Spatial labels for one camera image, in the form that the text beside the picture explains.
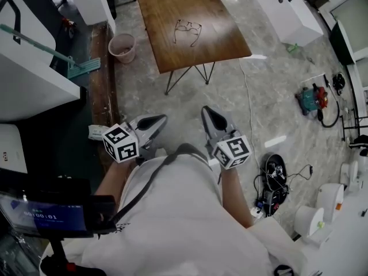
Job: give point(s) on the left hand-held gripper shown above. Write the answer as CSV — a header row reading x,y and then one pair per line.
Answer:
x,y
120,142

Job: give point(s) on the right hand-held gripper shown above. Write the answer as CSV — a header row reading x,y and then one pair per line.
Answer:
x,y
233,151

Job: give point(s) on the thin wire-frame eyeglasses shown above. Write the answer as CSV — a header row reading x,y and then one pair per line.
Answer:
x,y
188,28

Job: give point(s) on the person's left forearm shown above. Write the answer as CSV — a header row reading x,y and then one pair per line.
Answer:
x,y
110,180

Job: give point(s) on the person's right forearm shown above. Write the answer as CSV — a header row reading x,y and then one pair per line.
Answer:
x,y
235,197

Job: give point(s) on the black metal table legs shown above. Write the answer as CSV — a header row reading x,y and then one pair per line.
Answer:
x,y
169,82

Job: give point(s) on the small white paper card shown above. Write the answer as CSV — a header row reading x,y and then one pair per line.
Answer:
x,y
96,132

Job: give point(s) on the worn brown wooden beam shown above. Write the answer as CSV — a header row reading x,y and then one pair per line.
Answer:
x,y
100,91

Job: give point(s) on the pink plastic waste basket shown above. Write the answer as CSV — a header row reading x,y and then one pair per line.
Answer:
x,y
122,49

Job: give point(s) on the red and green machine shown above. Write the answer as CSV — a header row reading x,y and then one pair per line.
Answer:
x,y
312,99

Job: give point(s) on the person's white shirt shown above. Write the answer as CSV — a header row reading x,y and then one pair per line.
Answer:
x,y
178,226

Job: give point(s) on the small green packet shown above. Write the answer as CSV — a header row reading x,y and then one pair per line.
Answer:
x,y
292,48

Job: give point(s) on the black stick tool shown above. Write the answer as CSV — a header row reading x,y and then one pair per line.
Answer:
x,y
328,85

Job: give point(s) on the white flat panel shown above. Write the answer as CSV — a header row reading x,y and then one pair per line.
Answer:
x,y
28,91

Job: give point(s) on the white cabinet with black holes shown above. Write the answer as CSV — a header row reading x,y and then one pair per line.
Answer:
x,y
290,16

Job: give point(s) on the small red tool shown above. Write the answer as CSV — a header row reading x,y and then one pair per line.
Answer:
x,y
68,23

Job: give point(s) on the white cylindrical housing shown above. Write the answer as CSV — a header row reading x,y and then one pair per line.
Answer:
x,y
307,220
330,200
349,175

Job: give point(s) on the black phone with screen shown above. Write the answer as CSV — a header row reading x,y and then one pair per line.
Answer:
x,y
43,211

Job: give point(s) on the white pillar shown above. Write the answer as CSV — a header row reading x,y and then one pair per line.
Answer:
x,y
89,1

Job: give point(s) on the white box appliance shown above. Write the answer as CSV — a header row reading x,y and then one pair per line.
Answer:
x,y
11,148

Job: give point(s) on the black monitor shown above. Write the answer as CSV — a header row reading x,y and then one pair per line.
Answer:
x,y
340,43

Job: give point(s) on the white rounded machine housing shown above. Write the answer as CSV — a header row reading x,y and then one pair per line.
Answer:
x,y
31,30

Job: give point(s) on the black phone holder stand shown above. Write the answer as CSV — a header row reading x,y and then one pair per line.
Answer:
x,y
57,254

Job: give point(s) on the black and white clip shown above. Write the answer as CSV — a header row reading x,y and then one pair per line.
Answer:
x,y
283,270

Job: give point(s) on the black metal frame rack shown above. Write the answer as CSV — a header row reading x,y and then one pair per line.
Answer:
x,y
356,122

